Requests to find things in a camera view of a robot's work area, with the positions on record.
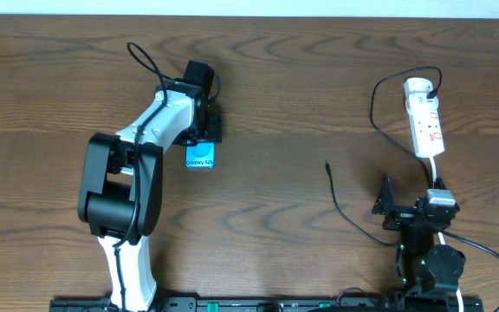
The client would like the smartphone with teal screen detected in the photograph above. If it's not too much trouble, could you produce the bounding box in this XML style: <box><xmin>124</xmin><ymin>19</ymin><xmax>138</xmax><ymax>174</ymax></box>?
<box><xmin>185</xmin><ymin>143</ymin><xmax>215</xmax><ymax>169</ymax></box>

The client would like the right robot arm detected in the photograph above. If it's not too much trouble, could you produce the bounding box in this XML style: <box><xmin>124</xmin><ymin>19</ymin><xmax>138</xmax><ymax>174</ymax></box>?
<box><xmin>372</xmin><ymin>176</ymin><xmax>465</xmax><ymax>311</ymax></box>

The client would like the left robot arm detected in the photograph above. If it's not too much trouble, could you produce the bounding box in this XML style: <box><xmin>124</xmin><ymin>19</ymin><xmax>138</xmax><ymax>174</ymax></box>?
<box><xmin>78</xmin><ymin>60</ymin><xmax>222</xmax><ymax>311</ymax></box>

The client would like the white charger plug adapter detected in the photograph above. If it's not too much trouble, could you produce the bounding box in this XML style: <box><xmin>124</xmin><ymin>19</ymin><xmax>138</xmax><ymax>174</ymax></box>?
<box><xmin>404</xmin><ymin>77</ymin><xmax>439</xmax><ymax>114</ymax></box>

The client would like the white power strip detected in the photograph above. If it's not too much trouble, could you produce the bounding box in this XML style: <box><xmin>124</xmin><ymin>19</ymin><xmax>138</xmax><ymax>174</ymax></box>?
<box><xmin>405</xmin><ymin>93</ymin><xmax>444</xmax><ymax>159</ymax></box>

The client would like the white power strip cord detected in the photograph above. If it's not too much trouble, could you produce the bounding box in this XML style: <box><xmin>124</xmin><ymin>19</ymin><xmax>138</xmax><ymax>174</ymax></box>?
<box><xmin>428</xmin><ymin>156</ymin><xmax>465</xmax><ymax>312</ymax></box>

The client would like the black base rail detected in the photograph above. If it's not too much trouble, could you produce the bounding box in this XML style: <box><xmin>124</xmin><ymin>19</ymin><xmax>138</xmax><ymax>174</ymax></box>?
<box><xmin>49</xmin><ymin>294</ymin><xmax>484</xmax><ymax>312</ymax></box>

